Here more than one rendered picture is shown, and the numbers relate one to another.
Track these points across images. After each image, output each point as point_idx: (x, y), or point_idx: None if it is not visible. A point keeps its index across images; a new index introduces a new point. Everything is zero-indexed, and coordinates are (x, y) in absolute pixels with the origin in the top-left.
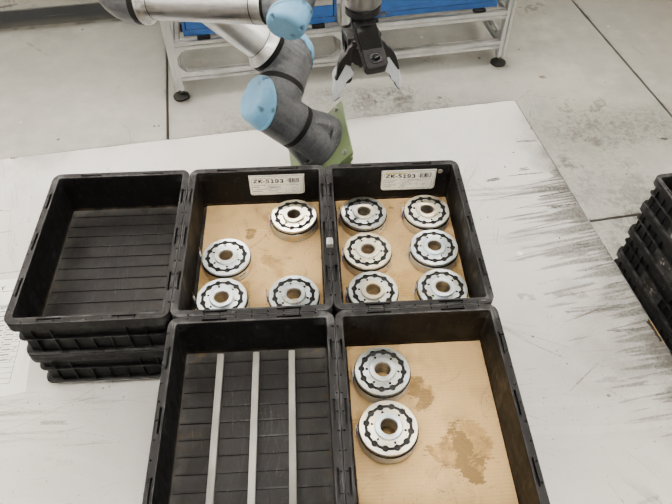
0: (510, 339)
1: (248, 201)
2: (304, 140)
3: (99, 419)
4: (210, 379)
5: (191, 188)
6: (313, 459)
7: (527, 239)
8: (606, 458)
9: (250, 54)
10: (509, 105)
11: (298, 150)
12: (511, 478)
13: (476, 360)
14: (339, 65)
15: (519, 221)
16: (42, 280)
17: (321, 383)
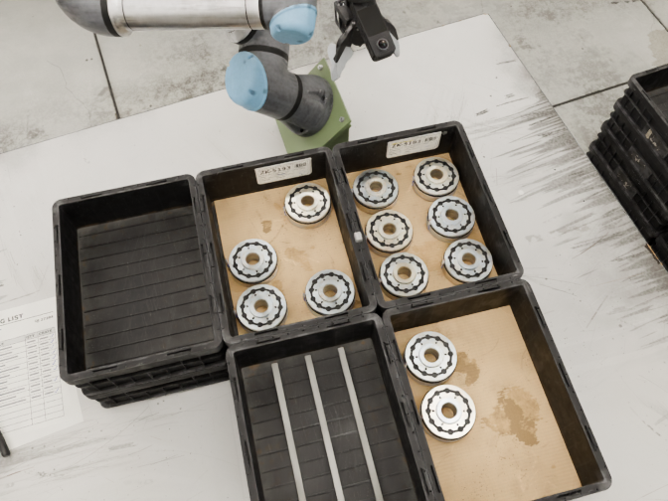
0: None
1: (254, 190)
2: (297, 112)
3: (164, 434)
4: (270, 390)
5: (202, 195)
6: (386, 450)
7: (525, 176)
8: (625, 386)
9: (228, 30)
10: (483, 20)
11: (292, 122)
12: (560, 434)
13: (510, 326)
14: (339, 49)
15: (514, 157)
16: (76, 318)
17: (375, 375)
